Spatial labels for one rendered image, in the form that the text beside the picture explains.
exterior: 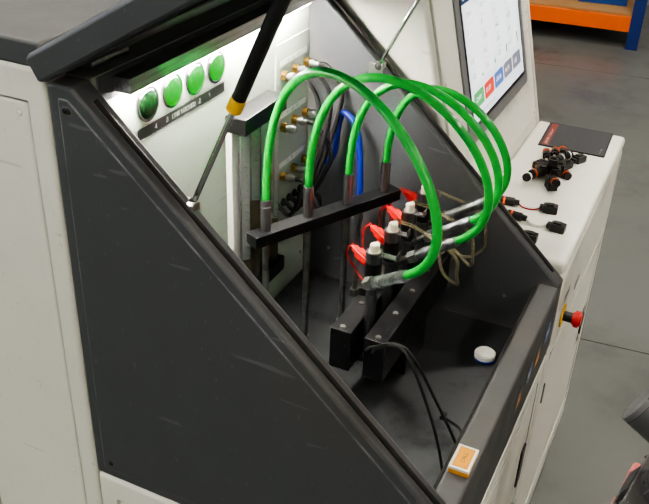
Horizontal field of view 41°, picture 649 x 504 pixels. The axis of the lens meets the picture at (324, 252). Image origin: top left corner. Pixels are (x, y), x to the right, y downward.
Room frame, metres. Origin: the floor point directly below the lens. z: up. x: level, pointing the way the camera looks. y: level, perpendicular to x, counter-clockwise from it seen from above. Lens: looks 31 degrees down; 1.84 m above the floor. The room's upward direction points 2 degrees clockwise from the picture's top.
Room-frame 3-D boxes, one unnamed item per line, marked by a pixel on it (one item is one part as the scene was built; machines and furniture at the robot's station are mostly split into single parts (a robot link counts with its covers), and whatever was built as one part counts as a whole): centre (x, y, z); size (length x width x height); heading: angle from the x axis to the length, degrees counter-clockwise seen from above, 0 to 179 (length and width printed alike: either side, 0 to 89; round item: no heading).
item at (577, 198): (1.79, -0.51, 0.97); 0.70 x 0.22 x 0.03; 156
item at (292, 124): (1.54, 0.06, 1.20); 0.13 x 0.03 x 0.31; 156
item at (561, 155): (1.82, -0.52, 1.01); 0.23 x 0.11 x 0.06; 156
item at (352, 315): (1.32, -0.13, 0.91); 0.34 x 0.10 x 0.15; 156
